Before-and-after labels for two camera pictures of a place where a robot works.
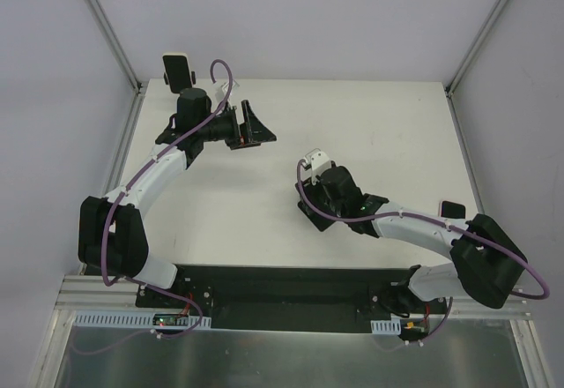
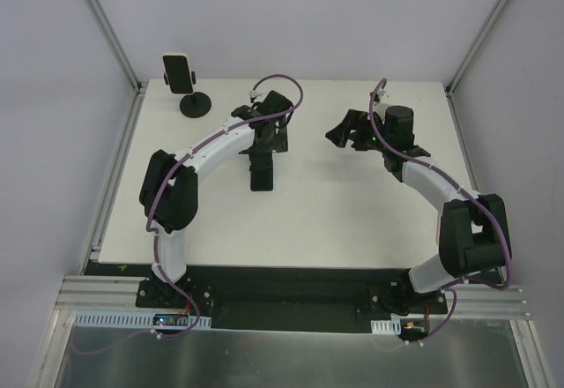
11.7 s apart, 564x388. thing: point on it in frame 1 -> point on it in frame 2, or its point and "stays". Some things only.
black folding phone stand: [321, 222] -> [267, 140]
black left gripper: [238, 128] -> [263, 151]
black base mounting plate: [291, 298] stays
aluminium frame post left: [114, 39] stays
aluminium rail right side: [515, 309] stays
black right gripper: [315, 213] -> [357, 130]
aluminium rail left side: [91, 293] stays
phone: [177, 70] stays
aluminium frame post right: [456, 78] stays
